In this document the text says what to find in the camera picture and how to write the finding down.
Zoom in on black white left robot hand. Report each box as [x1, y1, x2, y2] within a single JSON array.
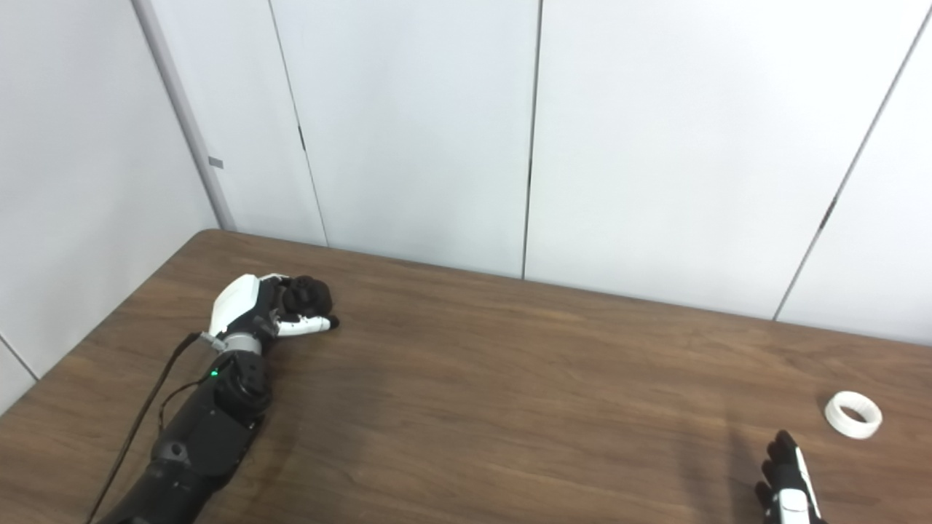
[[208, 274, 340, 339]]

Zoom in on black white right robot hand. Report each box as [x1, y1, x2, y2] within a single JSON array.
[[754, 430, 828, 524]]

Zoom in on white plastic ring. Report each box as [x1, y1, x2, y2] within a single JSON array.
[[824, 391, 883, 440]]

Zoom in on thin black left wrist wire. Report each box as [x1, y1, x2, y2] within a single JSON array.
[[157, 377, 213, 437]]

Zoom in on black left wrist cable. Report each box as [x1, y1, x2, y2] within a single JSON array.
[[86, 332, 221, 524]]

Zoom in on grey wall corner strip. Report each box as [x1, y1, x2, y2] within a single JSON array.
[[131, 0, 238, 232]]

